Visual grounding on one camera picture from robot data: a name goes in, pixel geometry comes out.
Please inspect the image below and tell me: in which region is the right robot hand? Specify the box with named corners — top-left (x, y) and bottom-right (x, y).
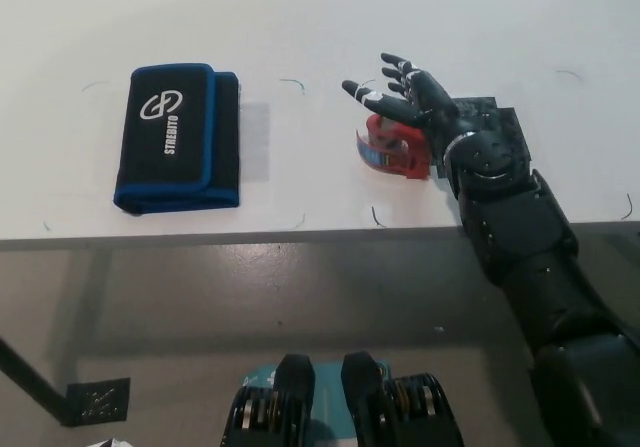
top-left (341, 52), bottom-right (472, 144)

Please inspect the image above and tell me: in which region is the red tape dispenser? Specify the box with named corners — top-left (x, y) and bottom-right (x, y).
top-left (353, 113), bottom-right (432, 183)

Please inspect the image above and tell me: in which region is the black floor tape patch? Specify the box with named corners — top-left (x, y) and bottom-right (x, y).
top-left (61, 377), bottom-right (133, 428)

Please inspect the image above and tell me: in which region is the black tape patch on table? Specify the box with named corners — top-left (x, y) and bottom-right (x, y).
top-left (451, 95), bottom-right (532, 169)

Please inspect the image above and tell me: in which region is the black blue fabric notebook case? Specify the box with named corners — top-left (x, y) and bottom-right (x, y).
top-left (112, 62), bottom-right (241, 215)

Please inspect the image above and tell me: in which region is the black table leg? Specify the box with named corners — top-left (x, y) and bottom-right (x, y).
top-left (0, 335), bottom-right (70, 419)

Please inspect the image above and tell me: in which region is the black ribbed robot body block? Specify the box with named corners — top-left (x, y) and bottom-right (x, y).
top-left (341, 351), bottom-right (461, 447)
top-left (225, 353), bottom-right (317, 447)

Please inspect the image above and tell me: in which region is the teal robot body plate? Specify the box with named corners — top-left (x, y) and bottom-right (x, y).
top-left (243, 360), bottom-right (392, 447)

